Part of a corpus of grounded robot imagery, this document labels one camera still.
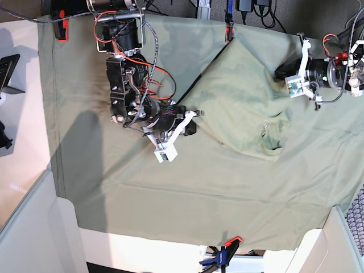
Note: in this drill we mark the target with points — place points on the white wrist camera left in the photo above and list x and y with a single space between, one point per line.
295 86

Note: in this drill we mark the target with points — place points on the black tablet stand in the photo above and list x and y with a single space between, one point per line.
8 65

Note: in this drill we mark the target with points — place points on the green table cover cloth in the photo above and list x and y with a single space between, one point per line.
209 193

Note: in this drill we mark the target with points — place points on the orange black clamp left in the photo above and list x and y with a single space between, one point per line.
60 28

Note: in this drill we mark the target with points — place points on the black power adapter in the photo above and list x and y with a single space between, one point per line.
244 6

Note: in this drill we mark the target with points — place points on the black object table edge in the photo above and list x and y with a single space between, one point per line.
5 141

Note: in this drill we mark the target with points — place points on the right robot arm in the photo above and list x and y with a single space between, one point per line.
119 31

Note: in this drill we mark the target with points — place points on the blue orange clamp bottom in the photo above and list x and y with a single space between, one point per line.
221 258

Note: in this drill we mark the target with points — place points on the light green T-shirt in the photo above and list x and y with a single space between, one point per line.
244 107

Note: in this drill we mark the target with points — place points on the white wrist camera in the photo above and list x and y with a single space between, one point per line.
167 153
295 86

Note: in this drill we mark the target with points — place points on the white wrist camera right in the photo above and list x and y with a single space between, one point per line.
167 153

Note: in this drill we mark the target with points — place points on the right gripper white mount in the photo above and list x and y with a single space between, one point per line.
164 125

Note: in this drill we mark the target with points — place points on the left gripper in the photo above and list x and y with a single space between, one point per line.
312 73

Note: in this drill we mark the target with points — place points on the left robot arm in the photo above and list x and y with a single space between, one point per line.
345 70

